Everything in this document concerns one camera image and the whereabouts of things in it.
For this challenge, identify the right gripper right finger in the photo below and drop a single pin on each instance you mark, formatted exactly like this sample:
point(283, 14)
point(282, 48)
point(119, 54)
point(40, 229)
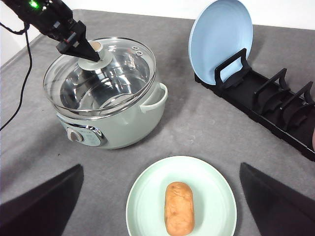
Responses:
point(278, 210)

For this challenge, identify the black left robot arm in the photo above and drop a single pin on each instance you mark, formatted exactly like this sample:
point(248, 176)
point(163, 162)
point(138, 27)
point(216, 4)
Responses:
point(54, 19)

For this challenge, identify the pink plate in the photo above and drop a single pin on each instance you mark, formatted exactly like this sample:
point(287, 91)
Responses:
point(313, 139)

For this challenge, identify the blue plate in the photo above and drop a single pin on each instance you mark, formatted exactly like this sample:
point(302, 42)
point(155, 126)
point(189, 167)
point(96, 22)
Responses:
point(220, 30)

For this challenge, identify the brown potato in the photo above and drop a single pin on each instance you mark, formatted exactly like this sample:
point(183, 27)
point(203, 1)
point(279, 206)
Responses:
point(179, 214)

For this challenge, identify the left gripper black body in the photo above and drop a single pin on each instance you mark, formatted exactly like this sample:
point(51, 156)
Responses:
point(61, 29)

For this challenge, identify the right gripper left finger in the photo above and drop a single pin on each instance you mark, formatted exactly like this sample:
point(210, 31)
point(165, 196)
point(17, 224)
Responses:
point(44, 210)

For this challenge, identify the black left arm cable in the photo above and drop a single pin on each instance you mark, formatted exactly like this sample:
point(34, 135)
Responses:
point(24, 30)

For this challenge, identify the green plate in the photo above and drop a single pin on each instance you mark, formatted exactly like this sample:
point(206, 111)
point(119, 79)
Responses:
point(214, 199)

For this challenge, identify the green electric steamer pot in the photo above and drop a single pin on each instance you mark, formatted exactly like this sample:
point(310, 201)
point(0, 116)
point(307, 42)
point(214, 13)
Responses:
point(116, 132)

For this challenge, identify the glass steamer lid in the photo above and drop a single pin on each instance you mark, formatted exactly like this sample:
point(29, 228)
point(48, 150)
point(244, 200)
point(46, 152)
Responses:
point(125, 70)

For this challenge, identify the black dish rack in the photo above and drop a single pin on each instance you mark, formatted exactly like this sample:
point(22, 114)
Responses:
point(288, 112)

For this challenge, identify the grey table mat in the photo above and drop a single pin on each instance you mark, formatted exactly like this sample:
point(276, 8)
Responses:
point(35, 150)

